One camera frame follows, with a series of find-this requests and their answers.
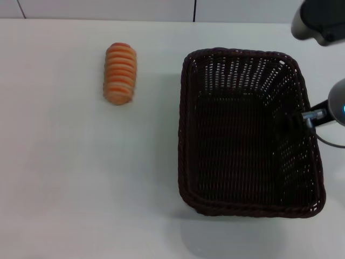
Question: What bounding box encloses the black cable with silver plugs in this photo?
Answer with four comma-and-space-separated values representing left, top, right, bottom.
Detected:
301, 108, 345, 148

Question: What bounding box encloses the orange striped bread roll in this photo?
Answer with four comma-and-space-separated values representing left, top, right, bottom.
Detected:
102, 42, 138, 106

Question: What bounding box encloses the grey wrist camera black face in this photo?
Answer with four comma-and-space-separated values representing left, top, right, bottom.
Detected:
291, 0, 345, 47

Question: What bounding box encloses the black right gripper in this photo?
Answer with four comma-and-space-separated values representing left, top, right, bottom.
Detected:
284, 98, 338, 131

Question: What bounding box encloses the dark brown woven basket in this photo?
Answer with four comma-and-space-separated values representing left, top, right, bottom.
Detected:
177, 47, 327, 219

